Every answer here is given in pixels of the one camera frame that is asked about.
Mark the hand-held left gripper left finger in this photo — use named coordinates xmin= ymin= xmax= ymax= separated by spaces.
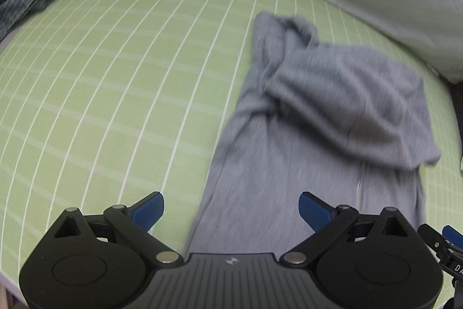
xmin=52 ymin=191 xmax=183 ymax=265

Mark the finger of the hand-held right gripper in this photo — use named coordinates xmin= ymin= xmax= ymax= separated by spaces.
xmin=417 ymin=223 xmax=463 ymax=253

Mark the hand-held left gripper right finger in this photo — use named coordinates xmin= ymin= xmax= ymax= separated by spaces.
xmin=281 ymin=191 xmax=413 ymax=266

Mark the grey hooded sweatshirt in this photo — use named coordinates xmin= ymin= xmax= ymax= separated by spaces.
xmin=184 ymin=12 xmax=442 ymax=259

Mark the green grid bed sheet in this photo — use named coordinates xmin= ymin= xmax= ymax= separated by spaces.
xmin=0 ymin=0 xmax=463 ymax=309

